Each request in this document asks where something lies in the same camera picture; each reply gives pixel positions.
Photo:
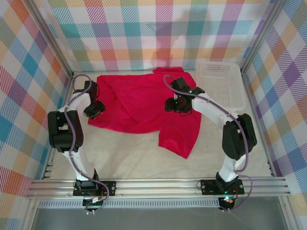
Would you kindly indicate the red t-shirt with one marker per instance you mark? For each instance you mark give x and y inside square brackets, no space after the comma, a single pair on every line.
[144,103]

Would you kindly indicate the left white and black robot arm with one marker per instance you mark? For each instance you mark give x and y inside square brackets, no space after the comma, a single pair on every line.
[79,165]

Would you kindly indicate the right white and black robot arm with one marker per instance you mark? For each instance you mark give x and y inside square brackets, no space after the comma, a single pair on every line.
[211,107]

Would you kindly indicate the white perforated plastic basket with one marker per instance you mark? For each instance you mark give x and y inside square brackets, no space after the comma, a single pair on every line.
[223,79]

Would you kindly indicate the cream table cover sheet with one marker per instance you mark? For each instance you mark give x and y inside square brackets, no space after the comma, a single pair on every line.
[144,165]

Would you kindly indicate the green circuit board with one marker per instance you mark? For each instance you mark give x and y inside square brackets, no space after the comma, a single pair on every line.
[92,203]

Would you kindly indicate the orange circuit board with LED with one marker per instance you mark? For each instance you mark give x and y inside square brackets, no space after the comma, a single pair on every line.
[227,201]

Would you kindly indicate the aluminium frame side rail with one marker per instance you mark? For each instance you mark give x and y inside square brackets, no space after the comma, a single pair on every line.
[251,100]
[49,167]

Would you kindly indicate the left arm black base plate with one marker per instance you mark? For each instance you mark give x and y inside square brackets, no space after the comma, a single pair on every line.
[109,189]

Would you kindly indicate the aluminium frame post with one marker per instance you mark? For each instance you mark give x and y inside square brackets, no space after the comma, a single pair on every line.
[262,36]
[52,36]

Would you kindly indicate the aluminium slotted base rail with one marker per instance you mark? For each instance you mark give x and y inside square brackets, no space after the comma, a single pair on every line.
[156,187]

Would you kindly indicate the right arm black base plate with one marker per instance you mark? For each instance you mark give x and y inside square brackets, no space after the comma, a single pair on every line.
[208,187]

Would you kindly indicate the aluminium frame leg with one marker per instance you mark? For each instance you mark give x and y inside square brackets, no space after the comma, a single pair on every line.
[30,215]
[287,215]

